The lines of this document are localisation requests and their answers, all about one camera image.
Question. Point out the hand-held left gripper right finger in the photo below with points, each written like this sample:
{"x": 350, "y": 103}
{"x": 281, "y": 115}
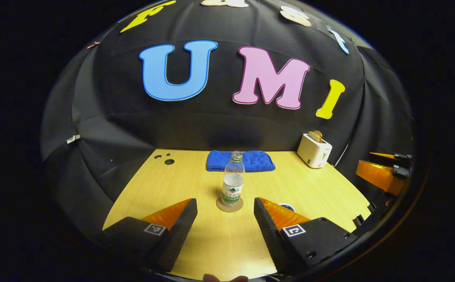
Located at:
{"x": 270, "y": 235}

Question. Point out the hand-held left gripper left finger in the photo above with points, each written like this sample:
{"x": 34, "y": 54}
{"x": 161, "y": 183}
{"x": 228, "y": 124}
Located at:
{"x": 178, "y": 231}

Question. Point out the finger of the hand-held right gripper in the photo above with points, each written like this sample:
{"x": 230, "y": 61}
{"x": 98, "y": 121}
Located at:
{"x": 380, "y": 176}
{"x": 401, "y": 156}

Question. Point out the blue teacup lid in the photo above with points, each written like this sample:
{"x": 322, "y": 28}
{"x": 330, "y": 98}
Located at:
{"x": 288, "y": 206}

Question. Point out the brown round coaster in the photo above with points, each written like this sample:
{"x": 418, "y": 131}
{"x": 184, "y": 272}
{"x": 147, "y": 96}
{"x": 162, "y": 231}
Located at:
{"x": 229, "y": 209}

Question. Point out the clear water bottle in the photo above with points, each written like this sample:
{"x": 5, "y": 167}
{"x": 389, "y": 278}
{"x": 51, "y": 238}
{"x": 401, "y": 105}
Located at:
{"x": 233, "y": 184}

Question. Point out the white toaster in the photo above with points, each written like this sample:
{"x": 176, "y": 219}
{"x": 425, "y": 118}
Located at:
{"x": 313, "y": 152}

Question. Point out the toast slice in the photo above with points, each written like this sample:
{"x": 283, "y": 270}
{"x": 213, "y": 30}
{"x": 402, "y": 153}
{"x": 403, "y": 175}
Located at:
{"x": 316, "y": 136}

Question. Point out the blue folded towel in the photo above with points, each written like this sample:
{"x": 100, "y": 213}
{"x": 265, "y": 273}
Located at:
{"x": 254, "y": 160}

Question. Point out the white cloth clip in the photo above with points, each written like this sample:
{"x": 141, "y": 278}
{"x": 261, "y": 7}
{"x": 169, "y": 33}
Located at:
{"x": 73, "y": 138}

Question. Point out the red cloth clip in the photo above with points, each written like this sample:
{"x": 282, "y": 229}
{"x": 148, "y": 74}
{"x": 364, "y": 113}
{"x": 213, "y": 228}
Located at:
{"x": 93, "y": 44}

